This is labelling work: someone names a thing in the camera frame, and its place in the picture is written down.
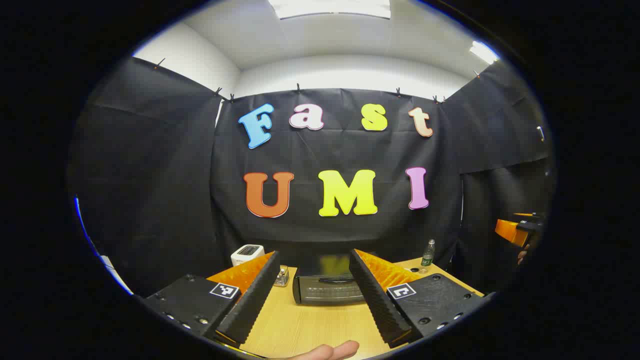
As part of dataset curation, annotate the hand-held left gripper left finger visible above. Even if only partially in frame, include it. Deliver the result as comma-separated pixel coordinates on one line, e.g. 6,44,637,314
144,251,282,347

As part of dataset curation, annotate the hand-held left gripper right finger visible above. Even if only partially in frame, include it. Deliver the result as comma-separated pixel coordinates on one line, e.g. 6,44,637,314
348,248,496,349

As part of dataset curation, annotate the black electric oven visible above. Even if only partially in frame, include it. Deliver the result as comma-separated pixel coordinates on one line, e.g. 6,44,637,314
292,252,368,307

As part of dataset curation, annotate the white toaster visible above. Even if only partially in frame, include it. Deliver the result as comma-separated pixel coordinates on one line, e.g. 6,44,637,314
230,244,265,267

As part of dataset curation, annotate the clear plastic water bottle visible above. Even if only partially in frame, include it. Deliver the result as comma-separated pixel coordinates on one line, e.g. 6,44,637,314
420,239,437,275

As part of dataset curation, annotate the black backdrop cloth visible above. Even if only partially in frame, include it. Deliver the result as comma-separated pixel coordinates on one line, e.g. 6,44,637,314
66,56,557,298

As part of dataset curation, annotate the small ceiling light panel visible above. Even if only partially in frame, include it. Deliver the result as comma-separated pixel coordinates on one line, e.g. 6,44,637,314
469,41,501,65

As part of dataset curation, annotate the large ceiling light panel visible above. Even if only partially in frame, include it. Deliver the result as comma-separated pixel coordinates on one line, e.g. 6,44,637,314
267,0,392,21

